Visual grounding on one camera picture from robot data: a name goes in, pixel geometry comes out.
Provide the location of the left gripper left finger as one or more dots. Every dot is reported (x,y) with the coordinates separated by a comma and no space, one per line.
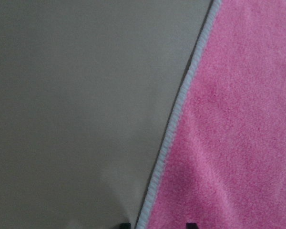
(125,225)

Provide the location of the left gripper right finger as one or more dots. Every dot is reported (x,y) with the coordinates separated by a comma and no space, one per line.
(191,225)

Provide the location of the pink and grey towel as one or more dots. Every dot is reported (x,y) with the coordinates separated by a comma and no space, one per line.
(222,163)

